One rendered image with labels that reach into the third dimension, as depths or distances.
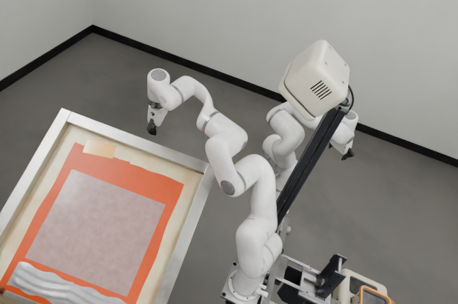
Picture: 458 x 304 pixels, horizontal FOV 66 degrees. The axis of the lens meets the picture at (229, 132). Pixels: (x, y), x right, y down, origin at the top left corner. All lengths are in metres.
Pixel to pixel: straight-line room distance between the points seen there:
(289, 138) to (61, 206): 0.80
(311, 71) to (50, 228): 0.94
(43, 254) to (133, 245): 0.27
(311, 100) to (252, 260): 0.52
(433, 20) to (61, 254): 4.06
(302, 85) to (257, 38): 3.47
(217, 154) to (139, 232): 0.39
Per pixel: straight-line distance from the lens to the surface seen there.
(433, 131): 5.13
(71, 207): 1.29
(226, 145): 1.02
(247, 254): 1.16
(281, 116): 1.32
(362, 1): 4.27
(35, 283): 1.30
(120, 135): 1.28
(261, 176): 1.12
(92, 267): 1.26
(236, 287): 1.45
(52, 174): 1.34
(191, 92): 1.21
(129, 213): 1.25
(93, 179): 1.29
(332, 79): 1.00
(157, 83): 1.19
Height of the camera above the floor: 2.40
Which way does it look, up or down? 38 degrees down
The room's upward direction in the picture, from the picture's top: 19 degrees clockwise
